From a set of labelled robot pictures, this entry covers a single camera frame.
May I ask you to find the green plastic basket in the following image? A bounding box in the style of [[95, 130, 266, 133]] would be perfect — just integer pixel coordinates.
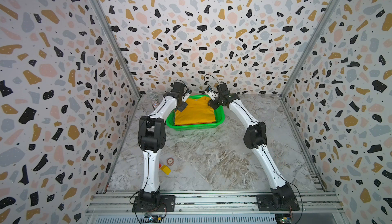
[[166, 95, 225, 131]]

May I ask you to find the yellow t-shirt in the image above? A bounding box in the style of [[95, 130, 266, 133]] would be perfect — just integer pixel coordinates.
[[174, 96, 216, 126]]

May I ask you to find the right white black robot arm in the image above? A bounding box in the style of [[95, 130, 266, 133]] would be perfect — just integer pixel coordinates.
[[205, 84, 300, 211]]

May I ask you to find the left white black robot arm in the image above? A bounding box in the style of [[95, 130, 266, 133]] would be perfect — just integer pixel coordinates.
[[137, 80, 190, 209]]

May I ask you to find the sprinkle-filled clear bottle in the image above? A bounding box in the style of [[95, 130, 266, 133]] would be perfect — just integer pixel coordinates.
[[149, 92, 160, 110]]

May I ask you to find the small round tape roll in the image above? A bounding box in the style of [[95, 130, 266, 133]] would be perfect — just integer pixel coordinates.
[[167, 158, 174, 166]]

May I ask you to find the yellow block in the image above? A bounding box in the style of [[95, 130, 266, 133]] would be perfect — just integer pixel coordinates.
[[161, 165, 171, 176]]

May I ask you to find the left circuit board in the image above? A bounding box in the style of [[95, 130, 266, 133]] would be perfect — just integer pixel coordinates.
[[144, 213, 164, 224]]

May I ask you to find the circuit board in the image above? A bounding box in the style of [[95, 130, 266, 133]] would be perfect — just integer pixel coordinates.
[[144, 213, 164, 224], [275, 214, 292, 224]]

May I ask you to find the right circuit board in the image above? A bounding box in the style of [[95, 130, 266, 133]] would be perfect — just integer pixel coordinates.
[[275, 214, 292, 224]]

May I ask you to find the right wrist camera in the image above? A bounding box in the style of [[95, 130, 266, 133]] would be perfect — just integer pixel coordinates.
[[205, 86, 217, 99]]

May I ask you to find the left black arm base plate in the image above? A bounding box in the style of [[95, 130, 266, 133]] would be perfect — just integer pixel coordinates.
[[132, 195, 176, 213]]

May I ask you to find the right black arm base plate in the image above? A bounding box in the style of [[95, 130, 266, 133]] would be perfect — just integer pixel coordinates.
[[256, 194, 300, 211]]

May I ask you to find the aluminium rail frame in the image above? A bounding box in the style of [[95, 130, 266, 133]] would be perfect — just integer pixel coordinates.
[[86, 190, 349, 224]]

